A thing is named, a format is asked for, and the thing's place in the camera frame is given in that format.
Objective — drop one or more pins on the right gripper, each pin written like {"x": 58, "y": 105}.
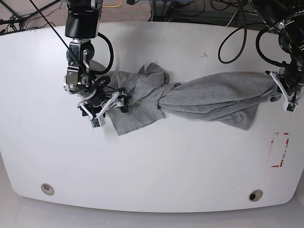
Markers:
{"x": 95, "y": 104}

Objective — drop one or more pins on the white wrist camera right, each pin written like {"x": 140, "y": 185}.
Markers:
{"x": 97, "y": 122}

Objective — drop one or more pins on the table cable grommet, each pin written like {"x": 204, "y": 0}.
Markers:
{"x": 255, "y": 196}
{"x": 47, "y": 189}

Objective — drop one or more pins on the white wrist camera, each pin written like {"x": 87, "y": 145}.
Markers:
{"x": 289, "y": 106}
{"x": 97, "y": 122}

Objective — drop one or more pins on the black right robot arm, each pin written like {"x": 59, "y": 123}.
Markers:
{"x": 92, "y": 85}

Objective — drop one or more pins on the red tape rectangle marking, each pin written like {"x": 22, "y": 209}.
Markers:
{"x": 278, "y": 149}

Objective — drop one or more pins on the metal equipment frame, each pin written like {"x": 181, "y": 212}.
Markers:
{"x": 159, "y": 9}

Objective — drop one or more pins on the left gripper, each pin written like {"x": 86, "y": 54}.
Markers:
{"x": 290, "y": 88}

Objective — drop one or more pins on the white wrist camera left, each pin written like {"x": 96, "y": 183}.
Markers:
{"x": 289, "y": 106}

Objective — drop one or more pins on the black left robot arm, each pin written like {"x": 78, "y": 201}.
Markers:
{"x": 286, "y": 17}

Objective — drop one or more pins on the left table cable grommet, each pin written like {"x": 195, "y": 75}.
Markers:
{"x": 47, "y": 189}

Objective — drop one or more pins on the right table cable grommet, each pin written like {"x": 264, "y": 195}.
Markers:
{"x": 255, "y": 196}

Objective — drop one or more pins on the grey T-shirt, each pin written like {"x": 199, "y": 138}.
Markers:
{"x": 230, "y": 97}

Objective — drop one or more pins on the black tripod stand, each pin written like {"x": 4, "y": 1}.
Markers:
{"x": 15, "y": 23}

